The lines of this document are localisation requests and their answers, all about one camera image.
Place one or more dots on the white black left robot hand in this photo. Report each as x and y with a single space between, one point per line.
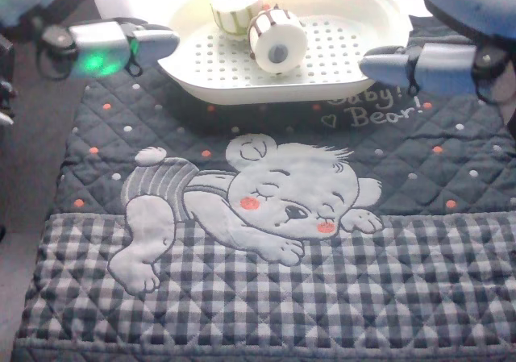
96 43

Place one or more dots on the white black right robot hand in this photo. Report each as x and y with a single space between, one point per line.
475 3

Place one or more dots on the green striped toy cake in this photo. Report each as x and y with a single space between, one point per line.
231 11

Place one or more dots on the brown striped toy cake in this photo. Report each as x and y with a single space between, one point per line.
278 41

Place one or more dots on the white plastic basket tray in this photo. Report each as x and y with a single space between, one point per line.
334 55

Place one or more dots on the grey quilt with printed bear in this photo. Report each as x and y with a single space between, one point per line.
258 289

